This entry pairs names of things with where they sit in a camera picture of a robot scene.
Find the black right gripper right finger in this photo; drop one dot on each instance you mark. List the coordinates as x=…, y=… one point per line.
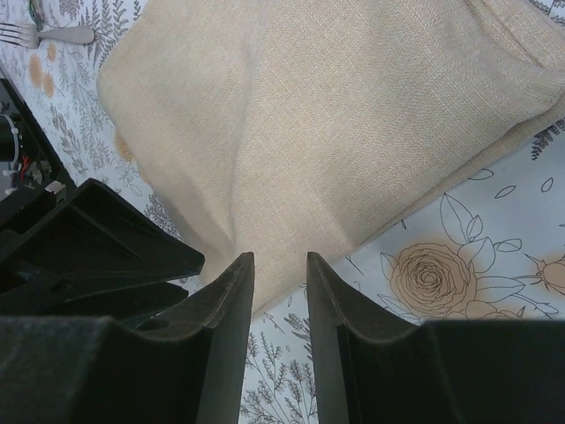
x=371, y=366

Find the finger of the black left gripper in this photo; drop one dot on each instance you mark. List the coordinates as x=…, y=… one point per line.
x=131, y=306
x=91, y=238

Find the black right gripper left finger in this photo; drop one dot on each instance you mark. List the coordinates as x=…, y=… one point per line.
x=186, y=365

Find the beige cloth napkin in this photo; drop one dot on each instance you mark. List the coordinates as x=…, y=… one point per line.
x=282, y=128

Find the floral patterned table mat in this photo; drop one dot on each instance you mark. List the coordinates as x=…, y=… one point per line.
x=489, y=247

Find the silver fork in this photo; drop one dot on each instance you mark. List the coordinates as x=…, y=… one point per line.
x=29, y=36

